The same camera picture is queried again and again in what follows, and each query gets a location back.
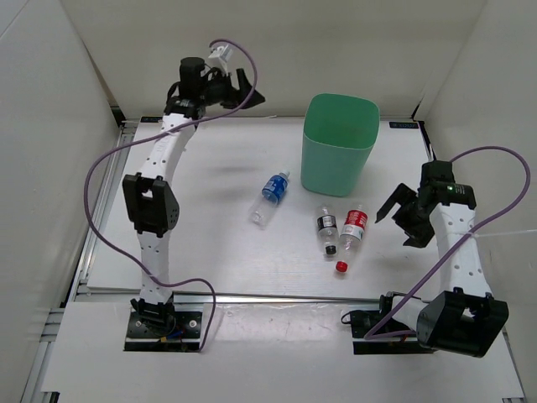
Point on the red label water bottle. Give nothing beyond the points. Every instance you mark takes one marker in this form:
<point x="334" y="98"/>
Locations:
<point x="351" y="237"/>

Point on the aluminium frame rail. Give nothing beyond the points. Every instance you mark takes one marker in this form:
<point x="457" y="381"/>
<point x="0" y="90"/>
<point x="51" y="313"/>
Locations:
<point x="216" y="246"/>

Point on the green plastic bin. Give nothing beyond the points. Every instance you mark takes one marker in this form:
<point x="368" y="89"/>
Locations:
<point x="339" y="134"/>

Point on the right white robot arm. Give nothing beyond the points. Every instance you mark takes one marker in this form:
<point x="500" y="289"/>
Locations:
<point x="464" y="318"/>

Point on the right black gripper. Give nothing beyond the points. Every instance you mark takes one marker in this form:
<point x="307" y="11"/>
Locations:
<point x="419" y="235"/>

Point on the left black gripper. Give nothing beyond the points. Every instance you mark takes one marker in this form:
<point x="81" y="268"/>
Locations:
<point x="236" y="97"/>

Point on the blue label water bottle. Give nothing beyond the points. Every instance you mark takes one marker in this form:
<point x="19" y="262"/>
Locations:
<point x="269" y="198"/>

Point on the black label water bottle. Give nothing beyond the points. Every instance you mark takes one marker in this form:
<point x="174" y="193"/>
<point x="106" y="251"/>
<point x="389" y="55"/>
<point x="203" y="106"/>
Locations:
<point x="327" y="231"/>

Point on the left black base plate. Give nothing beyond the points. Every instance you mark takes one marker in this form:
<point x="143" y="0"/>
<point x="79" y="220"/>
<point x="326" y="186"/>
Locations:
<point x="189" y="327"/>

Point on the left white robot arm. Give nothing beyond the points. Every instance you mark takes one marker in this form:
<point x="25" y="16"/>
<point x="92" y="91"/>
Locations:
<point x="151" y="204"/>

